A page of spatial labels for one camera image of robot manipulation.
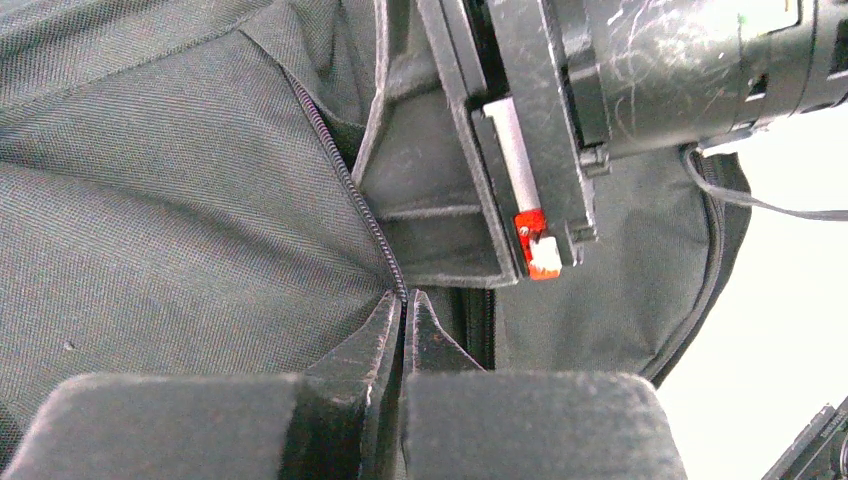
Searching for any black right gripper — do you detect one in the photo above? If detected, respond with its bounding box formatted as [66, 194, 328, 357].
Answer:
[417, 0, 848, 282]

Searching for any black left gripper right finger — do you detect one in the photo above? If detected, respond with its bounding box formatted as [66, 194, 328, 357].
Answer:
[401, 290, 686, 479]

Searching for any black student backpack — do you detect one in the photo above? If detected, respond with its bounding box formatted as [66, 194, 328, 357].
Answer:
[1, 1, 751, 479]

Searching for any black metal base rail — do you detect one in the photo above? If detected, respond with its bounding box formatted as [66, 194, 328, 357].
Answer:
[762, 399, 847, 480]

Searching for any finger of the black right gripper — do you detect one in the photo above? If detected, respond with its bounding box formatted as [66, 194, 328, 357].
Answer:
[353, 1, 518, 289]

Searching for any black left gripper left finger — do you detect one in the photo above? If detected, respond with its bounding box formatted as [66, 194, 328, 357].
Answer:
[4, 293, 402, 479]

